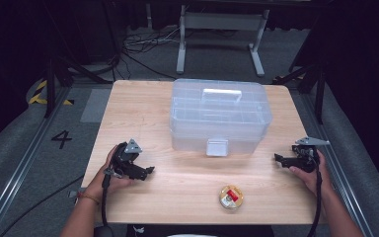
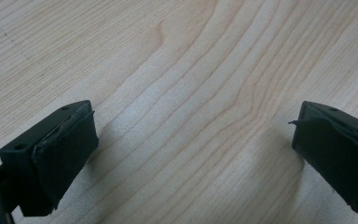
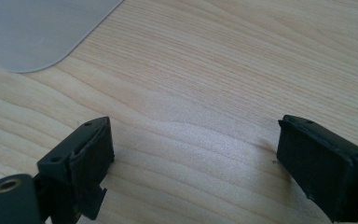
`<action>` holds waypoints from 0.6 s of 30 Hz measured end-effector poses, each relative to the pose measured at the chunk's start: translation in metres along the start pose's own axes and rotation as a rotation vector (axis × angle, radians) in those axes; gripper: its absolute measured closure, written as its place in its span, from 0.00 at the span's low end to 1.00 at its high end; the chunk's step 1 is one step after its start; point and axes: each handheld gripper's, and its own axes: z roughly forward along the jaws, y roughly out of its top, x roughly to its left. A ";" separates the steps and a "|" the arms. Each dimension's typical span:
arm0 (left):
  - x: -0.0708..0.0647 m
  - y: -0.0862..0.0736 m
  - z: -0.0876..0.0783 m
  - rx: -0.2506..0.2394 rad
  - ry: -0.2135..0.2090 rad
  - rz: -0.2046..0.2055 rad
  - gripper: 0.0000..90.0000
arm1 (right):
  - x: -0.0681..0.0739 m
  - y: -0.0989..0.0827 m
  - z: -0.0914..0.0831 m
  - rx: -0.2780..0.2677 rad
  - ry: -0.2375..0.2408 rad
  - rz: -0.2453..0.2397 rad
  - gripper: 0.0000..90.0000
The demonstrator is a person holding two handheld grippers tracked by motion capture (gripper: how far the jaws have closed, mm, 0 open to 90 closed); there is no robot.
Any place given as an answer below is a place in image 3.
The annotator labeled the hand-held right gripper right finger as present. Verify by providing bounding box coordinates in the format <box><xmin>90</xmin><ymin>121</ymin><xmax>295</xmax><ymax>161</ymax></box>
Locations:
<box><xmin>276</xmin><ymin>114</ymin><xmax>358</xmax><ymax>223</ymax></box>

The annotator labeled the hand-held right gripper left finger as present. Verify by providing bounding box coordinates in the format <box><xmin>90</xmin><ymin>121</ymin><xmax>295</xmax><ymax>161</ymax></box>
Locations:
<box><xmin>34</xmin><ymin>116</ymin><xmax>116</xmax><ymax>224</ymax></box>

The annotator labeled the clear plastic storage box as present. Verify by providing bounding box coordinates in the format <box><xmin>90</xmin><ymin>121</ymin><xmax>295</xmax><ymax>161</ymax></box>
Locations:
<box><xmin>0</xmin><ymin>0</ymin><xmax>125</xmax><ymax>74</ymax></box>

